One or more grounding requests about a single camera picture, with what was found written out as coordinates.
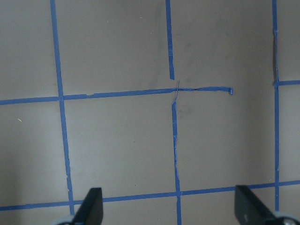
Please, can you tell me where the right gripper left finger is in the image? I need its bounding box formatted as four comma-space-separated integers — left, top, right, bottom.
73, 187, 104, 225

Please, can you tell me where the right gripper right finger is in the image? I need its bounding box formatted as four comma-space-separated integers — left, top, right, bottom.
234, 185, 278, 225

